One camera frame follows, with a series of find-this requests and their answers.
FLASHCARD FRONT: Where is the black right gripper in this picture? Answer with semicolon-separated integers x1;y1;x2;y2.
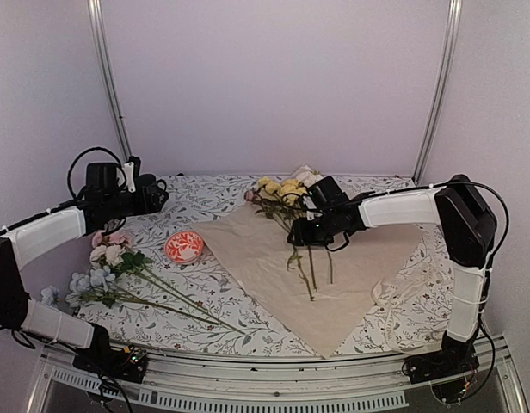
287;210;338;247

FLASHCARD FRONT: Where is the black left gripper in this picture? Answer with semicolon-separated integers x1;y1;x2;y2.
104;182;169;219

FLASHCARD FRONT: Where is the yellow fake flower stem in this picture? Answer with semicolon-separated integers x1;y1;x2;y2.
255;170;323;276

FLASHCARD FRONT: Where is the pale pink white flower stem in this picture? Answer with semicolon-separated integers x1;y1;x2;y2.
82;233;222;327

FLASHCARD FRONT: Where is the beige wrapping paper sheet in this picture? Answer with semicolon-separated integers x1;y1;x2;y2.
188;163;425;361

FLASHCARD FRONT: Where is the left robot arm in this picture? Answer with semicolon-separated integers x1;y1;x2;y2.
0;157;169;373

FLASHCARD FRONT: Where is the right arm base board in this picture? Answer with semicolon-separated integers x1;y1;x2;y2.
401;351;479;404

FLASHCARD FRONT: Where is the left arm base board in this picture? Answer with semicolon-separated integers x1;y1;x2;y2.
73;345;148;384

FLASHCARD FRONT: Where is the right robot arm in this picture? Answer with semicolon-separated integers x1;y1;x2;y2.
287;175;497;375

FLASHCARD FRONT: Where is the blue fake flower stem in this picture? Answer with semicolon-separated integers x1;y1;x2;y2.
40;266;242;333

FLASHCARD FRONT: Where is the red white patterned dish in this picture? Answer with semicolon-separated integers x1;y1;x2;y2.
163;230;205;264

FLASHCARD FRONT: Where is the white lace ribbon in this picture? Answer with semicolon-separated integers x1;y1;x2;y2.
371;242;453;355

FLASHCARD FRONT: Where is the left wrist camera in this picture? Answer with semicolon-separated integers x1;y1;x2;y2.
119;156;141;193

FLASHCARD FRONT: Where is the left aluminium frame post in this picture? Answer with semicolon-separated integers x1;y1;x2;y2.
87;0;133;160

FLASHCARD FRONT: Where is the aluminium frame post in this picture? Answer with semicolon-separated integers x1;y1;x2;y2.
87;0;133;160
412;0;463;183

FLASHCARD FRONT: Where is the right aluminium frame post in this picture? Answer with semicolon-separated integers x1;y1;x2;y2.
412;0;463;183

